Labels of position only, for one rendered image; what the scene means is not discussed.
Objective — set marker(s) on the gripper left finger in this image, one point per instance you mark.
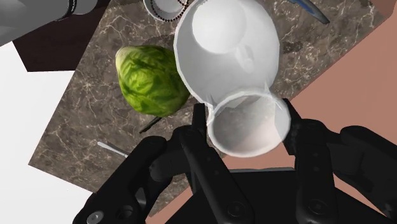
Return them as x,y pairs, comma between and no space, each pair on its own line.
198,173

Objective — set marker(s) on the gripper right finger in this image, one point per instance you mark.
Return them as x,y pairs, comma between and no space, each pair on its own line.
313,173

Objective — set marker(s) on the thin black stick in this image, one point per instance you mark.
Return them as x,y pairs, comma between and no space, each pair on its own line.
150,124

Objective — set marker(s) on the green lettuce head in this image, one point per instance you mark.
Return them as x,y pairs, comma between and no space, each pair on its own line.
149,80

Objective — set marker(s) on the large white bowl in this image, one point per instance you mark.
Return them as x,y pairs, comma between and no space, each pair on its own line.
226,46

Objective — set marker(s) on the blue grey knife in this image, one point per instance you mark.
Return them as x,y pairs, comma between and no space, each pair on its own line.
311,9

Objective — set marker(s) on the white cup with beaded rim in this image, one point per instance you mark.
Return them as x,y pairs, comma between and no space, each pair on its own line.
162,11

